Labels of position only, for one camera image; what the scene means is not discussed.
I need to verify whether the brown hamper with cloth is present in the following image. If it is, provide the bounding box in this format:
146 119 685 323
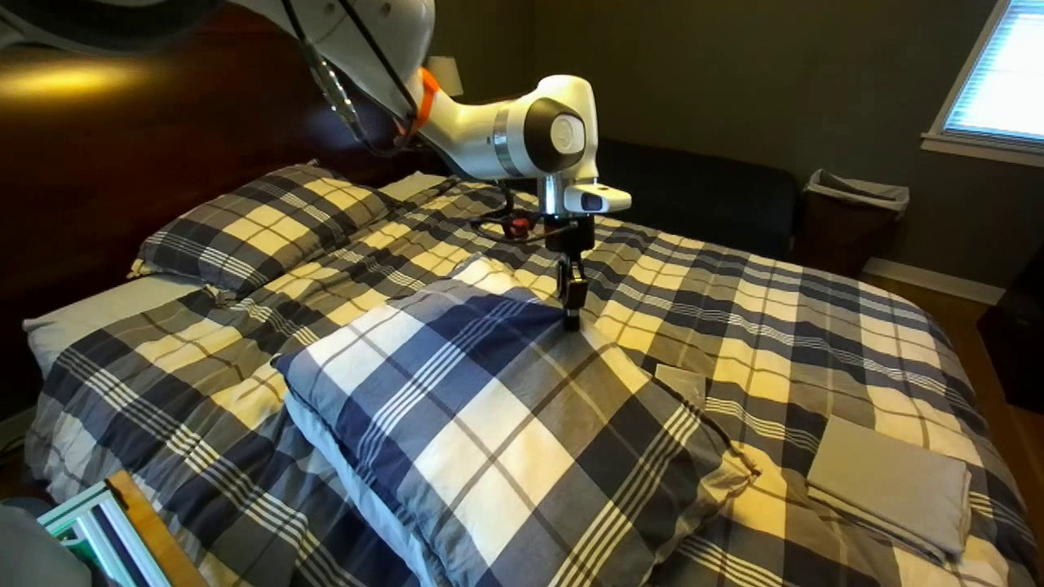
793 168 912 275

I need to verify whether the black couch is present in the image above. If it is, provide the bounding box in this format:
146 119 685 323
598 136 810 261

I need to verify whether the yellow grey plaid pillow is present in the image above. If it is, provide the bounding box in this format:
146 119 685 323
126 160 396 299

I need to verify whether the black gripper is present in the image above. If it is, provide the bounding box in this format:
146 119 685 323
541 212 598 336

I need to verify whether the teal and wood frame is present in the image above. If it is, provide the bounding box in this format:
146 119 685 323
36 466 209 587

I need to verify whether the orange arm strap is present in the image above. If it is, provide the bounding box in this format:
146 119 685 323
411 64 444 120

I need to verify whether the bright window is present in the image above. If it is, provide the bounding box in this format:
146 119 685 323
921 0 1044 169

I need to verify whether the grey plastic housing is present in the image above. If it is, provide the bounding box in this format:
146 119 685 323
0 502 101 587

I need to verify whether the black dresser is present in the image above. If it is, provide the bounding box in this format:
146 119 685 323
977 248 1044 417

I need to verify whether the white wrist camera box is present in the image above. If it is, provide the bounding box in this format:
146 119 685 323
563 184 636 219

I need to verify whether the yellow grey plaid comforter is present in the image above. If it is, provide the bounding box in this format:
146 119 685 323
24 169 1040 587

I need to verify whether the small white lamp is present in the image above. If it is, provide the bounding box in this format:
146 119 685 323
425 54 471 101

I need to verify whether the grey folded cloth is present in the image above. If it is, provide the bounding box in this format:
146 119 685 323
805 414 977 563

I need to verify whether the blue white checked pillow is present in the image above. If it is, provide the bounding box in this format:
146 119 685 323
270 277 759 587

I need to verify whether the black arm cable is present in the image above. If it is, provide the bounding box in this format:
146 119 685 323
277 0 421 143

